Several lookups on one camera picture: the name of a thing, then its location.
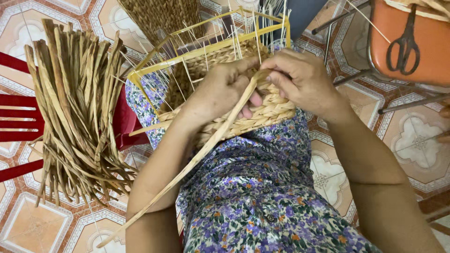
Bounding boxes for person's left hand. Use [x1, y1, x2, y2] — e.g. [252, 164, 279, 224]
[182, 56, 264, 124]

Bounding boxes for person's right hand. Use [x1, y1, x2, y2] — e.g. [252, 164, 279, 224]
[260, 48, 349, 117]

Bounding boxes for half-woven straw basket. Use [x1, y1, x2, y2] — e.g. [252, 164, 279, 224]
[157, 38, 296, 149]

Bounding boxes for long dried straw strand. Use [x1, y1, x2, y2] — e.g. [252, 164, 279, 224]
[97, 70, 272, 249]

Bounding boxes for thin white warp reeds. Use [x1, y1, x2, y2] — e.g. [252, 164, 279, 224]
[137, 0, 293, 113]

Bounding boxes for floral purple dress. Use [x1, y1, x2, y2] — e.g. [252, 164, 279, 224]
[125, 39, 384, 253]

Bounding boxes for grey-blue cloth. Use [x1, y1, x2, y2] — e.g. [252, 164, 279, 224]
[259, 0, 328, 41]

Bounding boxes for finished woven straw basket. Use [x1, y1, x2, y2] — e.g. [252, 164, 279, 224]
[117, 0, 209, 48]

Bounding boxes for black metal scissors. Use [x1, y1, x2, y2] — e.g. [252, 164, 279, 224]
[386, 4, 421, 76]

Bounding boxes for bundle of dried straw strips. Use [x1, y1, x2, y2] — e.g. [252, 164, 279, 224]
[24, 18, 139, 208]

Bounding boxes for orange stool with metal legs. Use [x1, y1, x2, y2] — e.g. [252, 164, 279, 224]
[311, 0, 450, 115]

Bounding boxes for straw strips on stool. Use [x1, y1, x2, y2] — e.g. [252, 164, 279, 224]
[383, 0, 450, 22]

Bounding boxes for red plastic chair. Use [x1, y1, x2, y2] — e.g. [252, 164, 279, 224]
[0, 52, 152, 183]

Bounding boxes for yellow basket weaving frame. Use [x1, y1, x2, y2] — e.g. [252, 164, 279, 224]
[127, 7, 292, 116]

